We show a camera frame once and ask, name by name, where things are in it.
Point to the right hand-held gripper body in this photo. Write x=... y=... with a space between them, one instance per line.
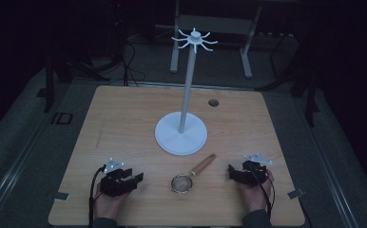
x=253 y=175

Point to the person's right hand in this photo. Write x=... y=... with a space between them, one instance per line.
x=257 y=198

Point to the person's left hand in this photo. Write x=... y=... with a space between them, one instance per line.
x=107 y=205

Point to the white hook stand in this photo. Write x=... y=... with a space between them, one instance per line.
x=181 y=139

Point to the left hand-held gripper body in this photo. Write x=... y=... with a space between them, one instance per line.
x=115 y=185

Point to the black tripod stand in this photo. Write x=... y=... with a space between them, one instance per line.
x=310 y=95
x=49 y=85

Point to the round table grommet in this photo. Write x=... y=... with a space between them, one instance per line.
x=213 y=102

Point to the white metal desk frame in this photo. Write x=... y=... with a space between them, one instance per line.
x=216 y=23

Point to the grey metal table clip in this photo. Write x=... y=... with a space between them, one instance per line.
x=295 y=193
x=61 y=196

